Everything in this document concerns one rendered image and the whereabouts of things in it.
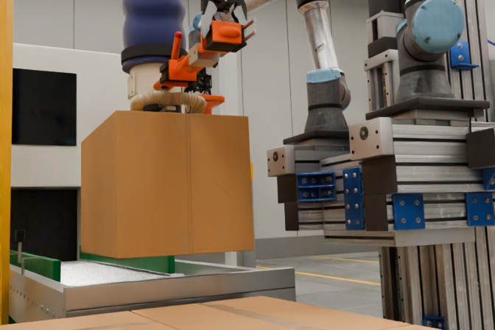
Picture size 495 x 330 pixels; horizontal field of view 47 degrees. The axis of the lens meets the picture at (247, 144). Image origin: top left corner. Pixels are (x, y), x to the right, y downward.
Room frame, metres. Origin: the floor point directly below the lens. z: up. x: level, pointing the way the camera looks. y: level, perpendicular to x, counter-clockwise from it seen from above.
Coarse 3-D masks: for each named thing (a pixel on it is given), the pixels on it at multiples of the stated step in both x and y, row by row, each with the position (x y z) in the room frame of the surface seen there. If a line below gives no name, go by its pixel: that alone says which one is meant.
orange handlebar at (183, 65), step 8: (224, 32) 1.30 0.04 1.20; (232, 32) 1.30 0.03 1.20; (240, 32) 1.32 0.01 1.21; (200, 48) 1.41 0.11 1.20; (184, 56) 1.53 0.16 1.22; (184, 64) 1.54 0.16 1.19; (176, 72) 1.61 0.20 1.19; (192, 72) 1.62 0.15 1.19; (168, 88) 1.81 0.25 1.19; (208, 96) 2.01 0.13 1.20; (216, 96) 2.02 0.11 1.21; (208, 104) 2.14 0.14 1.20; (216, 104) 2.08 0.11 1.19
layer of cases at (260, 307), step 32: (64, 320) 1.40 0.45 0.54; (96, 320) 1.38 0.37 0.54; (128, 320) 1.36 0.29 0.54; (160, 320) 1.34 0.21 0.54; (192, 320) 1.33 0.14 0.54; (224, 320) 1.31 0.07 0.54; (256, 320) 1.30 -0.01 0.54; (288, 320) 1.28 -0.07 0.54; (320, 320) 1.27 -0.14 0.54; (352, 320) 1.25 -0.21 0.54; (384, 320) 1.24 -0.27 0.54
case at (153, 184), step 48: (96, 144) 1.79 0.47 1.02; (144, 144) 1.57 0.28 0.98; (192, 144) 1.63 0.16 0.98; (240, 144) 1.69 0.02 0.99; (96, 192) 1.79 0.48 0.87; (144, 192) 1.57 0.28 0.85; (192, 192) 1.62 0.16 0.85; (240, 192) 1.69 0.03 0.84; (96, 240) 1.80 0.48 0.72; (144, 240) 1.56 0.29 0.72; (192, 240) 1.62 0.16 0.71; (240, 240) 1.68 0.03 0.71
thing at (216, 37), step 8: (216, 24) 1.30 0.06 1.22; (224, 24) 1.31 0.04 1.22; (232, 24) 1.31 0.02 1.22; (240, 24) 1.32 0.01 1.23; (200, 32) 1.37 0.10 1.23; (208, 32) 1.35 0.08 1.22; (216, 32) 1.30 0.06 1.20; (208, 40) 1.35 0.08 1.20; (216, 40) 1.30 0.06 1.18; (224, 40) 1.30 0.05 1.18; (232, 40) 1.31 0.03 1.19; (240, 40) 1.32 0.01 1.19; (208, 48) 1.35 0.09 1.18; (216, 48) 1.35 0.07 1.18; (224, 48) 1.36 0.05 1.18; (232, 48) 1.36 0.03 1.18
